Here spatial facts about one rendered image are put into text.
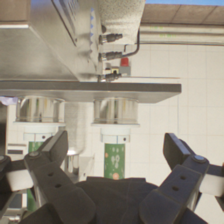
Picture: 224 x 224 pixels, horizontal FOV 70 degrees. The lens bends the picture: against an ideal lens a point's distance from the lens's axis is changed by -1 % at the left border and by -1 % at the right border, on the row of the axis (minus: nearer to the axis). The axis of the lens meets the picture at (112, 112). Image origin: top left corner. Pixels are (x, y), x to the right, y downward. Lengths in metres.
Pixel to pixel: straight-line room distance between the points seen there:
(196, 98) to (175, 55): 0.52
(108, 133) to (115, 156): 0.03
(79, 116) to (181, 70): 1.66
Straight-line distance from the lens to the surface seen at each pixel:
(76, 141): 0.37
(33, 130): 0.24
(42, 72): 0.17
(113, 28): 0.63
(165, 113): 1.80
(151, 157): 1.80
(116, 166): 0.23
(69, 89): 0.19
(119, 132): 0.22
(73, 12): 0.19
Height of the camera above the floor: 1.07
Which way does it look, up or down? 3 degrees down
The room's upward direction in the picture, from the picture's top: 179 degrees counter-clockwise
